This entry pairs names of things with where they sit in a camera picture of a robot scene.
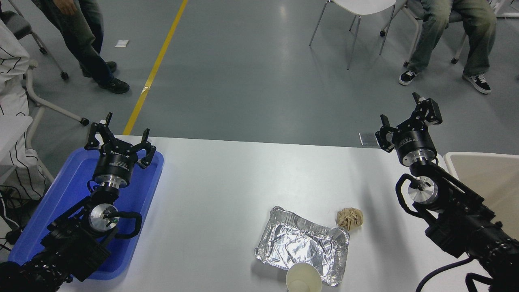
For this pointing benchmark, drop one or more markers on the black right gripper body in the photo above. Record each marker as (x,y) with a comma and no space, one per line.
(414,142)

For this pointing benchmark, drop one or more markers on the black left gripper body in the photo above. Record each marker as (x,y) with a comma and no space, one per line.
(114,164)

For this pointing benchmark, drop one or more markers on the white paper cup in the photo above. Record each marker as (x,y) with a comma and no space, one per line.
(304,280)

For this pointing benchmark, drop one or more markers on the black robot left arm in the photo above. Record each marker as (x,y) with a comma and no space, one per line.
(69,243)

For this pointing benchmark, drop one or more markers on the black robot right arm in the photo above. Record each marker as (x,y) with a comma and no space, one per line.
(466,219)

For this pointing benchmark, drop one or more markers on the metal floor plate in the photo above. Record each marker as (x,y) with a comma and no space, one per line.
(367,140)

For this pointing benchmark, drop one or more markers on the blue plastic tray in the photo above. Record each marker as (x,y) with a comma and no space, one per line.
(65,190)

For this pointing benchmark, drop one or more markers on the grey wheeled chair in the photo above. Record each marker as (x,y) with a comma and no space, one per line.
(52,106)

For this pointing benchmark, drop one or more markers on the large pale bin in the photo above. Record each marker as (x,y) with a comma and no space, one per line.
(494,174)

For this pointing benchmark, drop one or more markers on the crumpled tan paper ball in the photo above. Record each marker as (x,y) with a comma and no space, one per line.
(349,219)

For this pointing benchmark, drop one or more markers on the standing person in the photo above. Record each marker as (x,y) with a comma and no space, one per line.
(83,44)

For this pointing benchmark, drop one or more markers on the white paper scrap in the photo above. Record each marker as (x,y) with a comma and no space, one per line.
(121,43)

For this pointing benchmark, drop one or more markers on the white-legged wheeled chair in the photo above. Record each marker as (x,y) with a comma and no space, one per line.
(413,8)

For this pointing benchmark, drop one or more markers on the seated person in stripes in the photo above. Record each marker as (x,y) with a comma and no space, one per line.
(10,69)

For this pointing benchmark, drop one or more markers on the white chair with metal legs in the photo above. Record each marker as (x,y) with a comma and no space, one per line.
(365,5)

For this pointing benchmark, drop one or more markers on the crumpled foil tray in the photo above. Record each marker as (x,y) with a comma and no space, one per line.
(300,243)

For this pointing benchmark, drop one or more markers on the white furniture frame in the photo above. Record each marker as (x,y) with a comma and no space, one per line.
(507,15)

